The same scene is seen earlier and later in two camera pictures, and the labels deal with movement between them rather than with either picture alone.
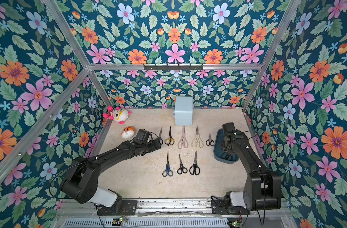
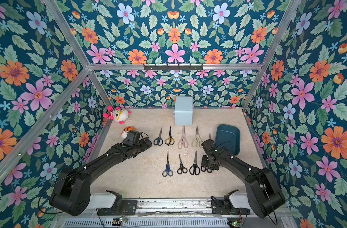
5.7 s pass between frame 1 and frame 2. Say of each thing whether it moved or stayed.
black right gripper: moved
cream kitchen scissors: stayed
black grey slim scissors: stayed
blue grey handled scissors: stayed
